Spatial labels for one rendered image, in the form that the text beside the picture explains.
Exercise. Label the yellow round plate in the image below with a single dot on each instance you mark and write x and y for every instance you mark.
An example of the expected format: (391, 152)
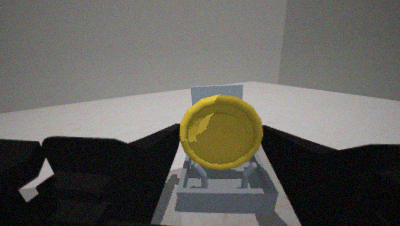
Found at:
(220, 132)

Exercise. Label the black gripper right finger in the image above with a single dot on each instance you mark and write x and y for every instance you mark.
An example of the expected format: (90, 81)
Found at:
(324, 184)

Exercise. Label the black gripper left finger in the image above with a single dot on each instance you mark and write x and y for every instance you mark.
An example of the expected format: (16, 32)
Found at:
(139, 169)

